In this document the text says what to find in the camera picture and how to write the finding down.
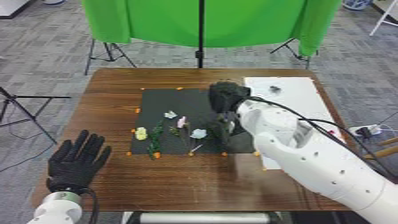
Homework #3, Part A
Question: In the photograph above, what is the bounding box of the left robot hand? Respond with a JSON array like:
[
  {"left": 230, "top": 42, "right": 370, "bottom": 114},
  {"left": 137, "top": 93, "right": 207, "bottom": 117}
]
[{"left": 47, "top": 129, "right": 114, "bottom": 195}]

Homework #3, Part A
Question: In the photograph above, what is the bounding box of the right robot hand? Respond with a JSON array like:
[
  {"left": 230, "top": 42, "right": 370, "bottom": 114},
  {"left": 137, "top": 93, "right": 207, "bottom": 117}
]
[{"left": 207, "top": 81, "right": 255, "bottom": 115}]

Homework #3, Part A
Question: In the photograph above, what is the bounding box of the dark mat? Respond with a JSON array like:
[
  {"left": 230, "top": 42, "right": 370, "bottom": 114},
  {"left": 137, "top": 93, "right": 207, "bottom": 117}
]
[{"left": 128, "top": 87, "right": 262, "bottom": 156}]

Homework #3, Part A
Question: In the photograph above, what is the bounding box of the pink flower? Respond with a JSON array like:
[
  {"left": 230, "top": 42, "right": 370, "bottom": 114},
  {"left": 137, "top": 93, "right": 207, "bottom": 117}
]
[{"left": 169, "top": 115, "right": 192, "bottom": 145}]

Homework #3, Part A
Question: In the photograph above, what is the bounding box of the white sheet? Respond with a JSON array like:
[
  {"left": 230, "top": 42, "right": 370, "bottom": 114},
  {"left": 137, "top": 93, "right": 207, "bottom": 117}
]
[{"left": 244, "top": 76, "right": 347, "bottom": 171}]

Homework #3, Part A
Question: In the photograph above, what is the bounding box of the yellow flower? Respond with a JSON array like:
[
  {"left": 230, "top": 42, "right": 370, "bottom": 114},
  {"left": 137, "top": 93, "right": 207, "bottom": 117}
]
[{"left": 134, "top": 126, "right": 151, "bottom": 142}]

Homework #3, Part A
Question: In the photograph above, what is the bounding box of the green sprig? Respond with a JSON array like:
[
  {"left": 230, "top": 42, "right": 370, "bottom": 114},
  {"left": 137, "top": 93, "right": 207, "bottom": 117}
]
[{"left": 146, "top": 119, "right": 167, "bottom": 161}]

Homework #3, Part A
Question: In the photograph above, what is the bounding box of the black tripod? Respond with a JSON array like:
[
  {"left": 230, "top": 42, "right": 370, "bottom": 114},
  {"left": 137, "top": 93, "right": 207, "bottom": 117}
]
[{"left": 0, "top": 85, "right": 73, "bottom": 146}]

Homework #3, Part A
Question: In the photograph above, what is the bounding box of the black stand pole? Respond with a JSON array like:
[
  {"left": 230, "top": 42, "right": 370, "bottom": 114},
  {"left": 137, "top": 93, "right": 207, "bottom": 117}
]
[{"left": 194, "top": 0, "right": 208, "bottom": 70}]

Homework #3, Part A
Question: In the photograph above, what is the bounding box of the white power strip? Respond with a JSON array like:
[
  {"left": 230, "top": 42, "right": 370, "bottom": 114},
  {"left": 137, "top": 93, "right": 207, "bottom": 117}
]
[{"left": 347, "top": 123, "right": 388, "bottom": 138}]

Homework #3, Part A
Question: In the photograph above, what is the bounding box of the pale grey bar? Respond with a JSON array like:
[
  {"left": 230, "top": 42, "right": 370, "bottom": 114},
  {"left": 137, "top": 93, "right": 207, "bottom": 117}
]
[{"left": 127, "top": 211, "right": 281, "bottom": 224}]

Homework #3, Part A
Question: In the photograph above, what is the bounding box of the white stand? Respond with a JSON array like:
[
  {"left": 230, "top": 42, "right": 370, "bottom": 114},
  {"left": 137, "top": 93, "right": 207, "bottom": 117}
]
[{"left": 368, "top": 0, "right": 398, "bottom": 37}]

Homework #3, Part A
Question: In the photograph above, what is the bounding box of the blue and white vase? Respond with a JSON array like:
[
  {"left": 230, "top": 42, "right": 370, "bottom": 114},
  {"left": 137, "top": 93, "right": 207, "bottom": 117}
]
[{"left": 342, "top": 0, "right": 375, "bottom": 12}]

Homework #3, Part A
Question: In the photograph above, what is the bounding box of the black cable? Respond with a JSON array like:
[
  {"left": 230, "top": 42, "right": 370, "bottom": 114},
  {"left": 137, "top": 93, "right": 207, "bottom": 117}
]
[{"left": 244, "top": 95, "right": 398, "bottom": 181}]

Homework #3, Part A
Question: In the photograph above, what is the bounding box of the black cloth frame leg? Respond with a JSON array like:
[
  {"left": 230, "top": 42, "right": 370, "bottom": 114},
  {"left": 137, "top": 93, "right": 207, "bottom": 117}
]
[
  {"left": 269, "top": 36, "right": 315, "bottom": 71},
  {"left": 82, "top": 37, "right": 141, "bottom": 76}
]

